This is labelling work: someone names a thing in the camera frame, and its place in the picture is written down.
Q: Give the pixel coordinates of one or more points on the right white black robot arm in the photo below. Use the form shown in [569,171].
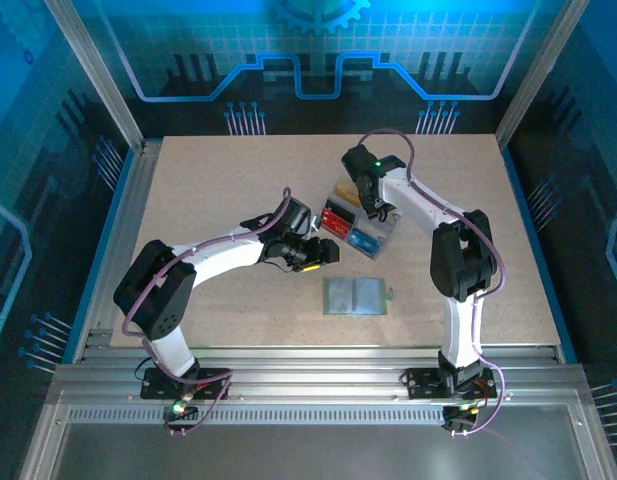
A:
[458,260]

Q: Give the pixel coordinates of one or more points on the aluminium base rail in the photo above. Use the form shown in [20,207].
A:
[313,375]

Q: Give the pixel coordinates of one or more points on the gold credit card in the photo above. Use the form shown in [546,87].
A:
[344,190]

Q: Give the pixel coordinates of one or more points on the clear acrylic card organizer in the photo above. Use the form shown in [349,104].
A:
[388,235]

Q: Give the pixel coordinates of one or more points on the red credit card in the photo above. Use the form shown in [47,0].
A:
[335,224]

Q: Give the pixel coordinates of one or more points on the black credit card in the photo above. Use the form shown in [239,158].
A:
[338,207]

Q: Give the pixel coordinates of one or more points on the aluminium table edge extrusion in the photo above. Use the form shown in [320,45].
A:
[135,200]

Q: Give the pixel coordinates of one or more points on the small LED connector board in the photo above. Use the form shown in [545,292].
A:
[463,412]
[180,411]

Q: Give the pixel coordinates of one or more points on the blue card pack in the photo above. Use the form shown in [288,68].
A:
[364,241]

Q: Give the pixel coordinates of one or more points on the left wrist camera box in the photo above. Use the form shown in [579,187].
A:
[316,223]

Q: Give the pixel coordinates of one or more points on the green card holder wallet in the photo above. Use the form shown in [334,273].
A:
[355,295]

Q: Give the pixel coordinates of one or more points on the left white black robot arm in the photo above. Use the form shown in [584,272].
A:
[223,257]

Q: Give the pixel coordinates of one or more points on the aluminium frame post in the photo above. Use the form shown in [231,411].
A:
[538,75]
[95,75]

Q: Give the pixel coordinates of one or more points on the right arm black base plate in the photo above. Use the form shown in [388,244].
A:
[423,385]

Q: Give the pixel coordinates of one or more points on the blue table edge strip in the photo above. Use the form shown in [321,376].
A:
[524,210]
[113,215]

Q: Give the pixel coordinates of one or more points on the grey metal frame panel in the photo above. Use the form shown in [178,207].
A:
[313,450]

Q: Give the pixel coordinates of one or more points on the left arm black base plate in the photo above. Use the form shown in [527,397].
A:
[150,394]

